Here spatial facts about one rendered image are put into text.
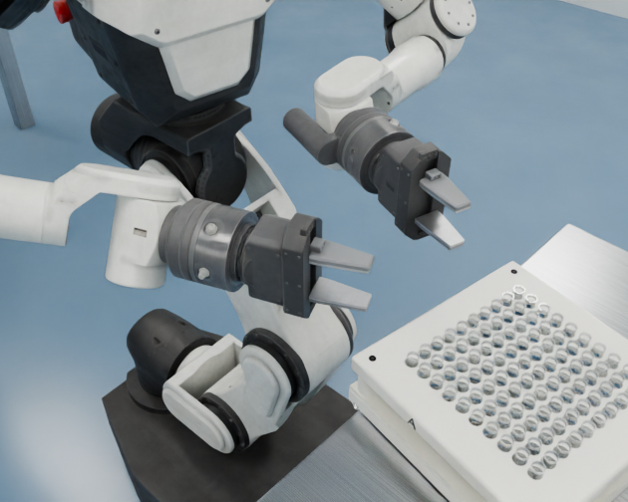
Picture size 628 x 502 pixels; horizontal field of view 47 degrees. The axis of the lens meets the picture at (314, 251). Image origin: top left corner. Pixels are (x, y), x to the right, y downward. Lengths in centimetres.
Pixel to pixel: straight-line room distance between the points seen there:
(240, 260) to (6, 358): 151
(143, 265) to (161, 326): 86
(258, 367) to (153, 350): 48
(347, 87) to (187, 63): 21
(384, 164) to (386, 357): 24
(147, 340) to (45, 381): 51
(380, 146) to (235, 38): 27
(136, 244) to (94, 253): 164
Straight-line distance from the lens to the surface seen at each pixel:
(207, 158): 112
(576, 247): 104
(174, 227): 76
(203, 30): 98
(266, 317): 118
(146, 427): 172
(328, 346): 121
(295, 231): 71
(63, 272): 239
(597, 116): 323
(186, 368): 158
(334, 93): 94
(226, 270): 74
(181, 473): 163
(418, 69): 107
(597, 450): 72
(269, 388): 121
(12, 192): 79
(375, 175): 88
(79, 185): 78
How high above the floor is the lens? 153
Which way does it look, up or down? 41 degrees down
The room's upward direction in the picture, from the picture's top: straight up
